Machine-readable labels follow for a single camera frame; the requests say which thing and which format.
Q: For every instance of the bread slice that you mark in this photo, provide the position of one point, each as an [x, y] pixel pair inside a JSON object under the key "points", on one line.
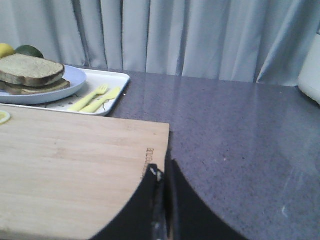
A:
{"points": [[15, 89], [30, 71]]}

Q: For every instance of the lemon slice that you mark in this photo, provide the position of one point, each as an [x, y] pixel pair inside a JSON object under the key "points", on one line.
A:
{"points": [[4, 116]]}

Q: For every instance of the light blue round plate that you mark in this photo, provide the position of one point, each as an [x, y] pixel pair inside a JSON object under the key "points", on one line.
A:
{"points": [[75, 76]]}

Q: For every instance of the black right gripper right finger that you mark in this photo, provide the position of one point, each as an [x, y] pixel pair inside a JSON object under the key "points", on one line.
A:
{"points": [[187, 216]]}

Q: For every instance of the wooden cutting board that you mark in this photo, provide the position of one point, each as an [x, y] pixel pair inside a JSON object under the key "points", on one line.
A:
{"points": [[65, 176]]}

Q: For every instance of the grey curtain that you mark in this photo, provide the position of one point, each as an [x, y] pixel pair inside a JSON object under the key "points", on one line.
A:
{"points": [[254, 41]]}

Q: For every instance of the white appliance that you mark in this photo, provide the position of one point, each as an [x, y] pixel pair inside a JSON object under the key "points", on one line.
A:
{"points": [[309, 77]]}

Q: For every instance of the yellow plastic fork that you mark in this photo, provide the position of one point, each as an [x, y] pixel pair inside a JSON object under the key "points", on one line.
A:
{"points": [[79, 105]]}

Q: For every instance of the rear yellow lemon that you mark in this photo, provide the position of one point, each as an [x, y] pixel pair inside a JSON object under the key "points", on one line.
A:
{"points": [[6, 50]]}

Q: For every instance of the yellow plastic knife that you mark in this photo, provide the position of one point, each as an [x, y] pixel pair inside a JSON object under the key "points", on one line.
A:
{"points": [[94, 106]]}

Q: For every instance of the white rectangular tray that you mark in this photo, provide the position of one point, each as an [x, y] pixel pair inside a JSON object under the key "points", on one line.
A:
{"points": [[95, 78]]}

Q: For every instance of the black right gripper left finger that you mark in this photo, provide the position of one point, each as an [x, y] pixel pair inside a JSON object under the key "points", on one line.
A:
{"points": [[143, 217]]}

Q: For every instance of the green lime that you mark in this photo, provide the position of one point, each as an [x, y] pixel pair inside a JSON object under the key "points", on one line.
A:
{"points": [[29, 50]]}

